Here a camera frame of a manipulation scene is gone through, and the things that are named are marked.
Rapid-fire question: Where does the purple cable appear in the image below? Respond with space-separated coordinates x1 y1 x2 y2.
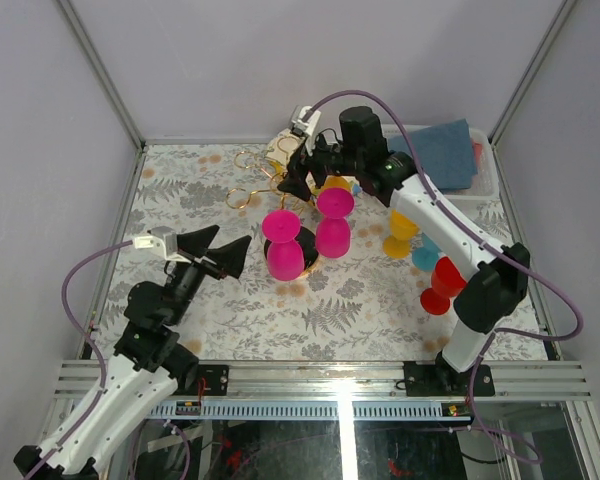
304 90 584 466
22 239 136 480

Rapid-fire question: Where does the blue folded towel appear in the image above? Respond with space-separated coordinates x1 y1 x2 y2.
409 119 477 191

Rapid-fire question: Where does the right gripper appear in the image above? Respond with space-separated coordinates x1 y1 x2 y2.
277 126 363 202

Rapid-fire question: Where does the yellow wine glass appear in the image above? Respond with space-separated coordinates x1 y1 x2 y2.
383 210 420 259
317 176 352 196

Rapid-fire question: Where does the dinosaur print cloth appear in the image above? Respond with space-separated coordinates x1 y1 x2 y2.
265 129 301 173

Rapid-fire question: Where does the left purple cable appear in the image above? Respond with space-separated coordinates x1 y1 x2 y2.
22 239 136 480

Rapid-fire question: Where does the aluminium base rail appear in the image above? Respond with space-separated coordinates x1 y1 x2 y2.
54 359 591 401

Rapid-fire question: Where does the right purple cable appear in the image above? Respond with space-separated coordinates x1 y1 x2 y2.
304 90 584 466

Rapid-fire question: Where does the gold wine glass rack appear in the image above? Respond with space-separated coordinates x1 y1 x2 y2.
224 137 326 279

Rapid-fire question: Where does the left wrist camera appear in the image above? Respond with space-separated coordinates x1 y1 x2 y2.
132 226 191 263

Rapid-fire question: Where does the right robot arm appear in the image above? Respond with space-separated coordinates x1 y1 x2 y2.
279 106 530 395

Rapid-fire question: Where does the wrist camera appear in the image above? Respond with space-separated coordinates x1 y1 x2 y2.
289 106 321 154
132 226 191 263

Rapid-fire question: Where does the magenta wine glass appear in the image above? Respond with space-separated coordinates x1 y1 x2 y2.
262 210 304 281
315 188 355 258

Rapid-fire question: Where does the teal wine glass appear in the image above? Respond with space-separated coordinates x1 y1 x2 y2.
411 234 441 272

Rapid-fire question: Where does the red wine glass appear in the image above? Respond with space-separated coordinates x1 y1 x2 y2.
420 257 467 316

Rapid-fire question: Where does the white plastic basket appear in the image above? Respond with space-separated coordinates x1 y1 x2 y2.
382 124 499 205

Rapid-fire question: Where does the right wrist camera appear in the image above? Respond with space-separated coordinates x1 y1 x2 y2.
289 106 321 154

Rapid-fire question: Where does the pink folded cloth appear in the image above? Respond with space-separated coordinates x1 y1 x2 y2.
472 140 484 168

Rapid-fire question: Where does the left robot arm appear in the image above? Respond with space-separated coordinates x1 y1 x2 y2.
14 225 252 479

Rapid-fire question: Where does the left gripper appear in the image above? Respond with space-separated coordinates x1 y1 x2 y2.
170 226 254 327

